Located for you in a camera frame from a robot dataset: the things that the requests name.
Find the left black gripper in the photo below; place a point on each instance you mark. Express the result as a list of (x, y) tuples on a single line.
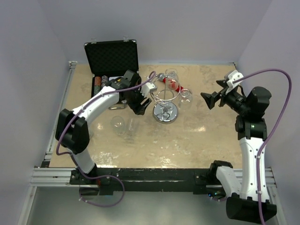
[(138, 108)]

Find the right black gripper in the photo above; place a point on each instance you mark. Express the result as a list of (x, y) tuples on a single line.
[(211, 99)]

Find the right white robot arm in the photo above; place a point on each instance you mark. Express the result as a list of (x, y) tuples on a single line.
[(247, 200)]

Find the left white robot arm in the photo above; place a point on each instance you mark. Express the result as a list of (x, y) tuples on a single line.
[(72, 130)]

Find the chrome wine glass rack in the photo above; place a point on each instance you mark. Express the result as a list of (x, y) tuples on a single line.
[(165, 111)]

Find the wine glass back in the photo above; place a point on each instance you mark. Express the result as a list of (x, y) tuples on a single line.
[(172, 73)]

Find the red glitter bottle stopper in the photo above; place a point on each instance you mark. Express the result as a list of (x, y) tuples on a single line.
[(171, 84)]

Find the black poker chip case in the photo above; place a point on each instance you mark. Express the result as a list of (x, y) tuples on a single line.
[(111, 58)]

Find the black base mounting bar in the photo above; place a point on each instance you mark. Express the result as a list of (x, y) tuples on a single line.
[(195, 180)]

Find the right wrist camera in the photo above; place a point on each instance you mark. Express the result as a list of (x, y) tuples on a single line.
[(232, 80)]

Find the aluminium frame rail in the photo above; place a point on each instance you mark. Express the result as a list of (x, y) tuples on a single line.
[(43, 175)]

